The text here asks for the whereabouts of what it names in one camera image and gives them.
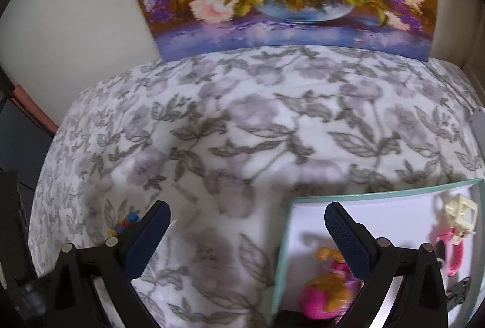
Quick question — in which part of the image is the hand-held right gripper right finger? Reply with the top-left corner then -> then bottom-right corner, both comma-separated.
325,201 -> 450,328

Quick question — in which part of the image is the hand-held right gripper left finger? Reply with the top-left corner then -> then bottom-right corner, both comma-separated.
45,200 -> 171,328

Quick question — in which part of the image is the teal tray white inside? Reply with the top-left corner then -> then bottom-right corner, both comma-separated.
271,178 -> 485,328

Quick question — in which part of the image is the pink snail toy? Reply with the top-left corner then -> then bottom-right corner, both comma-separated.
299,247 -> 366,320

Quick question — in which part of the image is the cream plastic hair clip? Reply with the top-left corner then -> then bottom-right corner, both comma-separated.
445,195 -> 480,238

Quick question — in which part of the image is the pink watch strap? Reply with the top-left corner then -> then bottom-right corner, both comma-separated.
435,229 -> 467,276

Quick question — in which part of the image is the black toy car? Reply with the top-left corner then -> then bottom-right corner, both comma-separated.
436,256 -> 472,310

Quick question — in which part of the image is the colourful plastic block toy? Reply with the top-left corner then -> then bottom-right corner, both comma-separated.
107,212 -> 140,238

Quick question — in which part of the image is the dark cabinet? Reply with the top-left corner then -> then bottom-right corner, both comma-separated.
0,67 -> 52,177

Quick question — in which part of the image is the floral grey white blanket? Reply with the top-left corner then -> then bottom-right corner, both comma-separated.
28,46 -> 485,328

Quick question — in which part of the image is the red-brown board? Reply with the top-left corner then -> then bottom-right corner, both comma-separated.
11,84 -> 58,135

